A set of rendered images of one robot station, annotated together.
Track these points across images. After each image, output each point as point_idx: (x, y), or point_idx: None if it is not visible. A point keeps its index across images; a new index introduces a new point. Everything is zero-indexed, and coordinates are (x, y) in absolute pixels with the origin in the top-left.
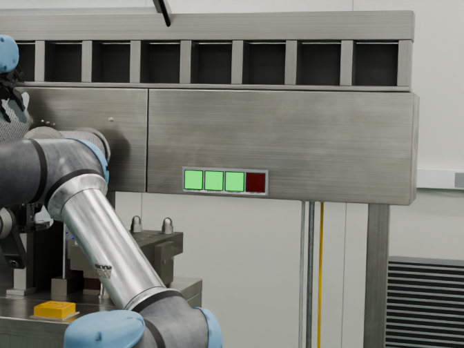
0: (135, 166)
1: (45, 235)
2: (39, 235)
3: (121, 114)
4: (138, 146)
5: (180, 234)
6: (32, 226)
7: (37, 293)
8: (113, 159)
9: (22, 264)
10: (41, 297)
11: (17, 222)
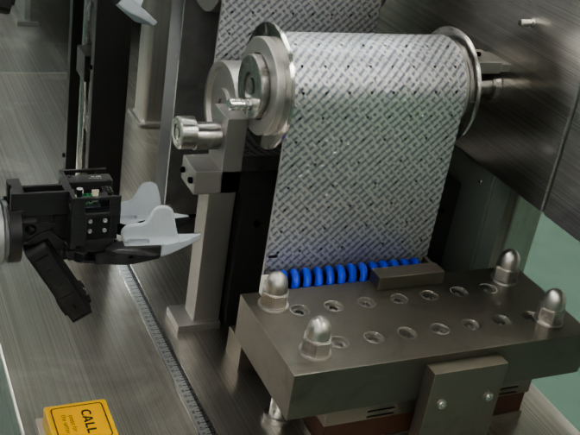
0: (541, 148)
1: (266, 236)
2: (242, 234)
3: (551, 16)
4: (557, 104)
5: (574, 337)
6: (93, 251)
7: (214, 334)
8: (513, 110)
9: (67, 315)
10: (185, 356)
11: (63, 236)
